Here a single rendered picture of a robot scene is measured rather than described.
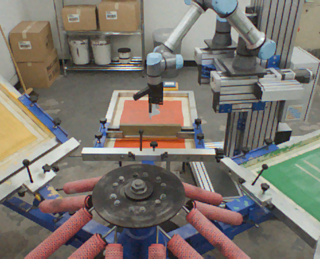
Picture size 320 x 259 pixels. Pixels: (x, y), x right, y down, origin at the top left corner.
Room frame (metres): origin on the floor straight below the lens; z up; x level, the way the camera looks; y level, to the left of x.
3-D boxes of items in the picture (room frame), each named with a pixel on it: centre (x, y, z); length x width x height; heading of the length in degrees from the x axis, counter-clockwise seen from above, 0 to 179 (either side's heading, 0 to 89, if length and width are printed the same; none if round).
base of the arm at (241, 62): (2.04, -0.53, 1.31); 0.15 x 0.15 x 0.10
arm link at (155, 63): (1.66, 0.03, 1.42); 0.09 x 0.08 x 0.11; 113
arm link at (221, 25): (2.54, -0.46, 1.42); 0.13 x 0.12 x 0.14; 162
